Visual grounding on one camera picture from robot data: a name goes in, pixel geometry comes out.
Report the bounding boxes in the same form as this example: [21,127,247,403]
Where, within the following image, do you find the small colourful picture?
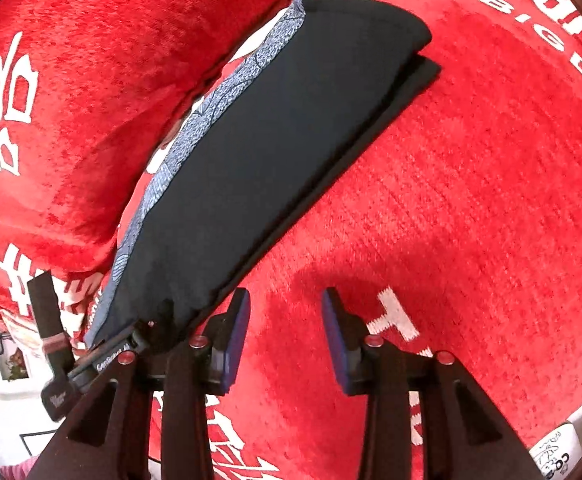
[1,350,32,382]

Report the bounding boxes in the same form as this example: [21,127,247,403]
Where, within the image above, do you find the person's left forearm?
[0,455,40,480]

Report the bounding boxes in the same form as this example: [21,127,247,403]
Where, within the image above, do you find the red printed pillow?
[0,0,339,281]

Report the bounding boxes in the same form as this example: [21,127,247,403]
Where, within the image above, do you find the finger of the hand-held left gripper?
[68,302,192,386]

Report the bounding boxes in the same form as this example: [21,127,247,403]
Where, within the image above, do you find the black pants with patterned waistband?
[85,0,442,348]

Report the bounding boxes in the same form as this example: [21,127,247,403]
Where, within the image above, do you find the red printed blanket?
[0,0,582,480]

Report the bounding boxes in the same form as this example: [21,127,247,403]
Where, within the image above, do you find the white printed slipper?
[528,422,580,480]

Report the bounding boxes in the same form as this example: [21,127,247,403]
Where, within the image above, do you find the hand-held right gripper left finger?
[28,287,252,480]

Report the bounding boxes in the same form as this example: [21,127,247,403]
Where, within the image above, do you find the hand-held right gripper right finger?
[321,287,546,480]

